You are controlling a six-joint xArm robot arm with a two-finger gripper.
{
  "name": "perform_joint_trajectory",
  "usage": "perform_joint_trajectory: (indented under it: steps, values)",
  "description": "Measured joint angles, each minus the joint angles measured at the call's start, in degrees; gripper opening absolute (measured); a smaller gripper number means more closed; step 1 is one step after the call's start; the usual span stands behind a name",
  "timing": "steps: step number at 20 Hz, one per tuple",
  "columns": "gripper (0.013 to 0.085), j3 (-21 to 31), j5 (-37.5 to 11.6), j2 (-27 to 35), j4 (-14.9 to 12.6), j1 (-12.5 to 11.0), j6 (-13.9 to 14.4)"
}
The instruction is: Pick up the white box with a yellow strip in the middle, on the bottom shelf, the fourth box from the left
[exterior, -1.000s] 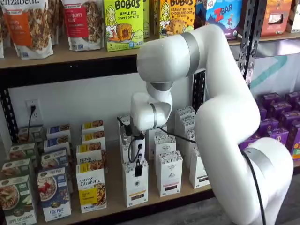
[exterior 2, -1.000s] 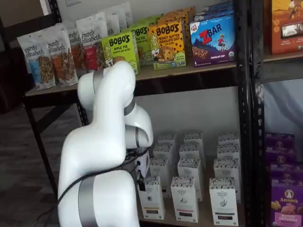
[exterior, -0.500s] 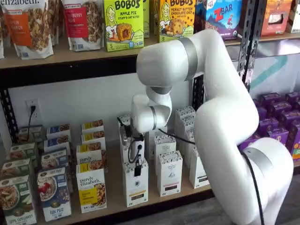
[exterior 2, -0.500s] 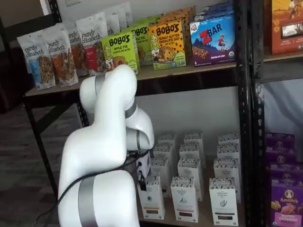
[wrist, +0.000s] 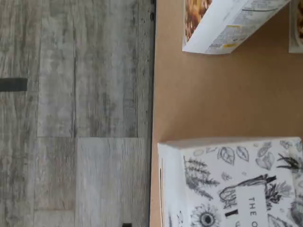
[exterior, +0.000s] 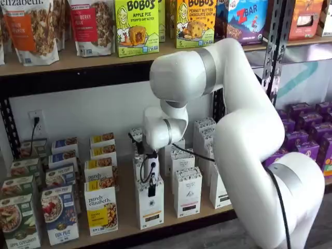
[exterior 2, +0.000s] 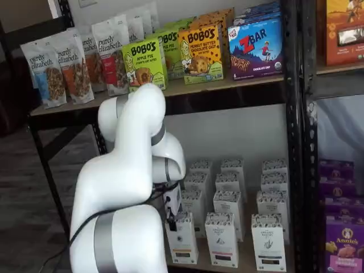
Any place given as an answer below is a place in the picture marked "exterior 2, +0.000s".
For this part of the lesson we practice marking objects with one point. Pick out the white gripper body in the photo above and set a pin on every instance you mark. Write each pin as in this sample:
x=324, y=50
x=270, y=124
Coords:
x=173, y=202

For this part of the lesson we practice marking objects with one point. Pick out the red label granola bag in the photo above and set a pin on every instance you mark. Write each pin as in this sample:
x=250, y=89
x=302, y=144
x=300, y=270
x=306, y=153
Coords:
x=111, y=57

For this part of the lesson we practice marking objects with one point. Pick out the orange label granola bag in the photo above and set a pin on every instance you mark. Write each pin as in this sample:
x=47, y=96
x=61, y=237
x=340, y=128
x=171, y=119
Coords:
x=75, y=74
x=95, y=65

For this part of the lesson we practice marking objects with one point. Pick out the yellow Bobo's peanut butter box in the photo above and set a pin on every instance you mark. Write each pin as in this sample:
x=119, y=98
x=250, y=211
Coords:
x=210, y=22
x=224, y=15
x=199, y=57

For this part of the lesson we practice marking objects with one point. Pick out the white granola bag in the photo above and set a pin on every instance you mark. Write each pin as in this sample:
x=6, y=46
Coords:
x=150, y=17
x=135, y=28

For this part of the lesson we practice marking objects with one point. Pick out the green Bobo's apple pie box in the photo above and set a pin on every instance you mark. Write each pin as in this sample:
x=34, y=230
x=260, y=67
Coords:
x=170, y=42
x=142, y=57

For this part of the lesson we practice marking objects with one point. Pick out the white box dark strip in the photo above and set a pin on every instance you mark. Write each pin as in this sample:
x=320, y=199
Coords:
x=268, y=247
x=274, y=166
x=274, y=182
x=271, y=203

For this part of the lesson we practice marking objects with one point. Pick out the purple Annie's box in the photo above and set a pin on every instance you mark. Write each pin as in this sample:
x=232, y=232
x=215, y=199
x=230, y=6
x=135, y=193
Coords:
x=335, y=169
x=341, y=207
x=344, y=250
x=338, y=186

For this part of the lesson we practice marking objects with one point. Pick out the black metal shelving rack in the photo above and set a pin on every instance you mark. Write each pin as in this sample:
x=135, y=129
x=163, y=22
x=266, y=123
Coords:
x=293, y=142
x=311, y=142

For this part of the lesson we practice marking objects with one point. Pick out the blue label granola bag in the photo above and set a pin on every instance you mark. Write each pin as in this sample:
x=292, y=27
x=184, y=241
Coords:
x=42, y=71

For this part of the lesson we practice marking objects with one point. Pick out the blue ZBar box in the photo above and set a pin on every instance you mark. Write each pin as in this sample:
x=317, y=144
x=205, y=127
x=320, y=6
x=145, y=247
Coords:
x=264, y=8
x=256, y=51
x=256, y=20

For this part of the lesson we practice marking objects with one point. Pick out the white box yellow strip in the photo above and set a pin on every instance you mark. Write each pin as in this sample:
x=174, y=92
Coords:
x=194, y=204
x=202, y=167
x=182, y=244
x=199, y=182

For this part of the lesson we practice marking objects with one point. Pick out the orange snack box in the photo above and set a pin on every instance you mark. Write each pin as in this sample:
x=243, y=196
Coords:
x=341, y=57

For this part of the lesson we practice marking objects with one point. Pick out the white box pink strip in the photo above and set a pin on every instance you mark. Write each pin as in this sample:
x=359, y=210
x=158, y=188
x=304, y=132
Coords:
x=227, y=203
x=221, y=244
x=230, y=182
x=231, y=166

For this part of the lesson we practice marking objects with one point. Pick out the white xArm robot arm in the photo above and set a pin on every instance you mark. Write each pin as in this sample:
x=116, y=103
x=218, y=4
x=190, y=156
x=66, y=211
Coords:
x=128, y=142

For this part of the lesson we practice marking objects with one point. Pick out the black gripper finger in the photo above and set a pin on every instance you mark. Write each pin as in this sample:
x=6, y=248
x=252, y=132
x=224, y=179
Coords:
x=172, y=224

